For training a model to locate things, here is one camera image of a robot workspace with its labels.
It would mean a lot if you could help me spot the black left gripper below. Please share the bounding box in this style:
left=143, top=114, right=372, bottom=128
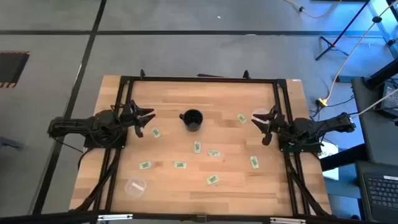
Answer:
left=120, top=99, right=156, bottom=128

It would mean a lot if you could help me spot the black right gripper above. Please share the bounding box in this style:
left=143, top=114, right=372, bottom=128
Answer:
left=251, top=105, right=287, bottom=134

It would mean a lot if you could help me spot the clear plastic container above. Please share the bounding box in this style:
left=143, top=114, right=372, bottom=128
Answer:
left=251, top=108, right=272, bottom=124
left=124, top=177, right=147, bottom=198

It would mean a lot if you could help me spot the black mug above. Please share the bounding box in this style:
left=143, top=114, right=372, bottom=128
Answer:
left=178, top=108, right=204, bottom=133

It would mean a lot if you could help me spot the white paper sheet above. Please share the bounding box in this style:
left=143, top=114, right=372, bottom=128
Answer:
left=318, top=141, right=340, bottom=181

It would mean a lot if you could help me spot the grey side desk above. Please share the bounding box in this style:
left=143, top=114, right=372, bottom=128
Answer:
left=351, top=77, right=398, bottom=166

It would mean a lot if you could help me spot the black power box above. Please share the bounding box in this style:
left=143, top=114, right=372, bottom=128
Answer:
left=376, top=80, right=398, bottom=119

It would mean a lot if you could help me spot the black tripod stand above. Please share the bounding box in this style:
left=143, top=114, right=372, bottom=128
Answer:
left=315, top=0, right=371, bottom=62

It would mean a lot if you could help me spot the dark laptop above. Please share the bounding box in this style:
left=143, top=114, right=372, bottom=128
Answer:
left=356, top=160, right=398, bottom=224

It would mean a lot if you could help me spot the black striped floor hatch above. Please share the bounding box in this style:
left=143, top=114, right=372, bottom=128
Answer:
left=0, top=50, right=30, bottom=89

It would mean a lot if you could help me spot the black metal table frame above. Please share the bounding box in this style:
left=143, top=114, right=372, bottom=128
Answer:
left=70, top=68, right=333, bottom=218

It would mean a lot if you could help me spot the long yellow cable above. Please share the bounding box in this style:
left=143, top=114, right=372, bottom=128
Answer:
left=325, top=0, right=398, bottom=102

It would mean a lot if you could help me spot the silver metal bracket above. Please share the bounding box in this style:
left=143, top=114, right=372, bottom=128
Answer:
left=269, top=217, right=307, bottom=224
left=97, top=213, right=134, bottom=222

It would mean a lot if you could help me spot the white cable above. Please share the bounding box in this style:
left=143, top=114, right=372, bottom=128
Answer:
left=350, top=89, right=398, bottom=119

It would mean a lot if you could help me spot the short yellow cable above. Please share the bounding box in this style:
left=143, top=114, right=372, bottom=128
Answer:
left=283, top=0, right=343, bottom=19

